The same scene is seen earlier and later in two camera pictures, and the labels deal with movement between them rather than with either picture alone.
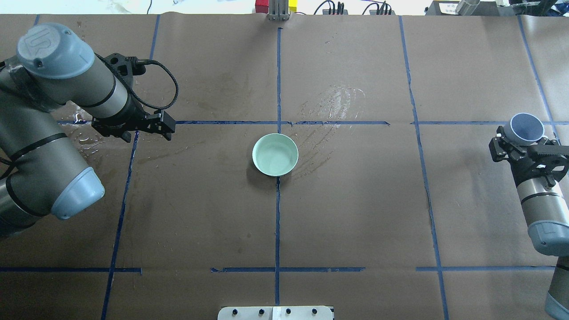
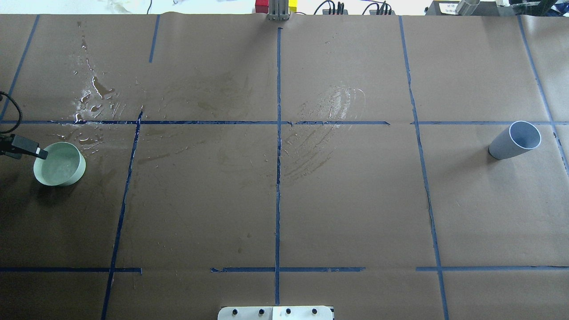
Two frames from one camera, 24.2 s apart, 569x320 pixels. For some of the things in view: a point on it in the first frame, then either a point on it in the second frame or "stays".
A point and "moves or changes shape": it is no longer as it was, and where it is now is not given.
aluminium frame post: x=278 y=10 stays
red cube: x=262 y=6 stays
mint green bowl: x=275 y=154 moves or changes shape
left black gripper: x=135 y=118 -> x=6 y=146
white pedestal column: x=275 y=313 stays
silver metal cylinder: x=466 y=7 stays
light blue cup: x=524 y=128 moves or changes shape
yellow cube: x=293 y=5 stays
